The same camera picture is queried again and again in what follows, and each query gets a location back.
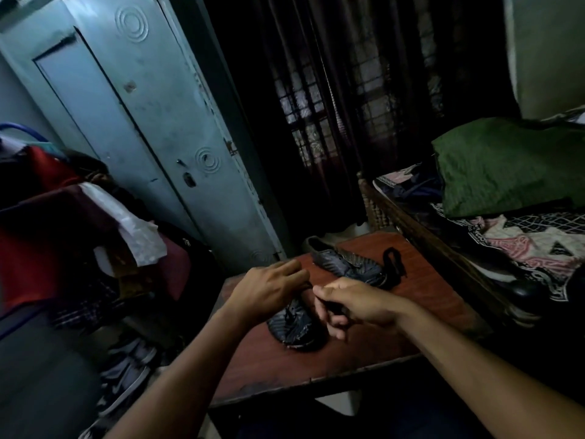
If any person's right hand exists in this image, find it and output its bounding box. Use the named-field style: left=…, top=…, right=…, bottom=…
left=312, top=277, right=409, bottom=341

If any person's left hand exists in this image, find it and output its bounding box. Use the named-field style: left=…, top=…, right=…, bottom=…
left=224, top=259, right=313, bottom=328

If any black football boot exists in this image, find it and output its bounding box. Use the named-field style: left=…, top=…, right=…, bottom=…
left=266, top=288, right=350, bottom=351
left=306, top=236, right=389, bottom=288

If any person's left forearm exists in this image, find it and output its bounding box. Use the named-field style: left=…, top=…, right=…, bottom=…
left=104, top=302, right=262, bottom=439

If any person's right forearm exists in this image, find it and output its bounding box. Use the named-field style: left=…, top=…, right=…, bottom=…
left=394, top=301, right=585, bottom=439

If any brown wooden table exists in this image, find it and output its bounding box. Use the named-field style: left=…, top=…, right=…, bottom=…
left=209, top=230, right=492, bottom=407

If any black shoelace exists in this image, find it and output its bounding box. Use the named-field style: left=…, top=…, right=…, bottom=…
left=382, top=247, right=407, bottom=288

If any window grille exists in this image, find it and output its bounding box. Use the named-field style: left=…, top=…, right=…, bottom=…
left=273, top=23, right=439, bottom=167

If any white cloth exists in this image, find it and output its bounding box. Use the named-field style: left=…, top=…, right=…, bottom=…
left=79, top=182, right=168, bottom=268

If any dark maroon curtain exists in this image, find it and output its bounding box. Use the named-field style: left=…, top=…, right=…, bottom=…
left=203, top=0, right=519, bottom=252

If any grey sneaker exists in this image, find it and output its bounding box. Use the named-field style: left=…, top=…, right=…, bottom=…
left=94, top=336, right=158, bottom=417

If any patterned bed sheet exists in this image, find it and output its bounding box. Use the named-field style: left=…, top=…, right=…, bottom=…
left=372, top=163, right=585, bottom=302

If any grey metal cupboard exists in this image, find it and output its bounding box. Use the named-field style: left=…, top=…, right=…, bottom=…
left=0, top=0, right=288, bottom=275

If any green pillow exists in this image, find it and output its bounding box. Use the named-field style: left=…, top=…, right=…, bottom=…
left=432, top=116, right=585, bottom=219

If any pile of clothes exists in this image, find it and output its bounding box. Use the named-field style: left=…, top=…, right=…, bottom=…
left=0, top=134, right=215, bottom=330

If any blue plastic hanger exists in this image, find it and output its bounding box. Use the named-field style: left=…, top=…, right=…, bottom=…
left=0, top=122, right=50, bottom=143

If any wooden bed frame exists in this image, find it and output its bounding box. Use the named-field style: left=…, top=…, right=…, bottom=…
left=356, top=173, right=540, bottom=336

